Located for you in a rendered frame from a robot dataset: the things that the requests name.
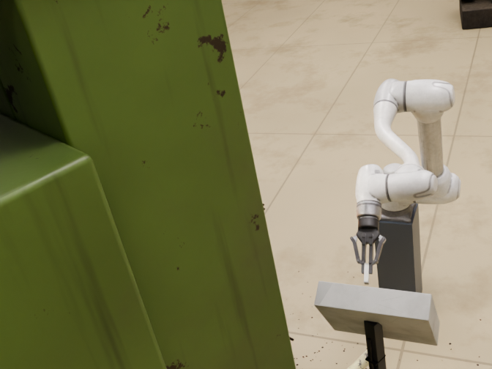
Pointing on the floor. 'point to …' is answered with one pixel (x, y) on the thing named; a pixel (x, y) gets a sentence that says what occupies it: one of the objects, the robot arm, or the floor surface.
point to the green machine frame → (160, 162)
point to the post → (375, 330)
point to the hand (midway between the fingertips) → (367, 274)
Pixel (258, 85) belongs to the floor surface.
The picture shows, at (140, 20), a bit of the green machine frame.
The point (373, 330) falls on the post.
